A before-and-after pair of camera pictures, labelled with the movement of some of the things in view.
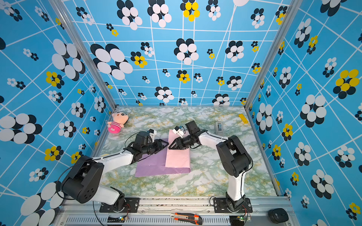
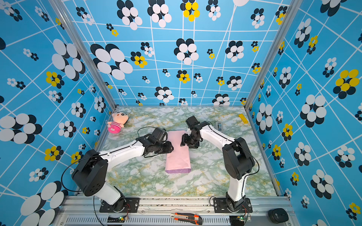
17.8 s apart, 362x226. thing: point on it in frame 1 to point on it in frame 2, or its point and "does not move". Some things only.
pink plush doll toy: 120,119 does not move
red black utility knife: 188,218 does not move
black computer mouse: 278,215 does not move
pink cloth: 154,165 to 178,160
